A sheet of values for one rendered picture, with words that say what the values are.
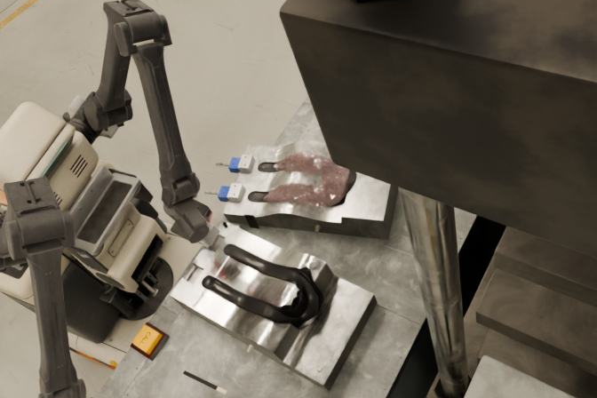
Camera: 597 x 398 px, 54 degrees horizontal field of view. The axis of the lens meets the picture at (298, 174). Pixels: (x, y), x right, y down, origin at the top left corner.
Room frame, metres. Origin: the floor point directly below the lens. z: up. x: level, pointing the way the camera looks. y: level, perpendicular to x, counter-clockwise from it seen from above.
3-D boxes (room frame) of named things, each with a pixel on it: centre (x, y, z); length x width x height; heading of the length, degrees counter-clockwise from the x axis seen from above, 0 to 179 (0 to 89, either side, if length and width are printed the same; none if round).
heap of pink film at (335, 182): (1.03, -0.02, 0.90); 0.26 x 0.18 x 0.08; 55
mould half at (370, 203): (1.04, -0.02, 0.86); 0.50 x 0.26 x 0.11; 55
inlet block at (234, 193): (1.14, 0.24, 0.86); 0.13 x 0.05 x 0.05; 55
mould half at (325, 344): (0.75, 0.21, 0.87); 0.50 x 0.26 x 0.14; 38
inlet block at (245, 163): (1.23, 0.17, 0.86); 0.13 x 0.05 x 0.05; 55
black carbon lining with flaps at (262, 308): (0.77, 0.21, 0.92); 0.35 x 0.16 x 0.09; 38
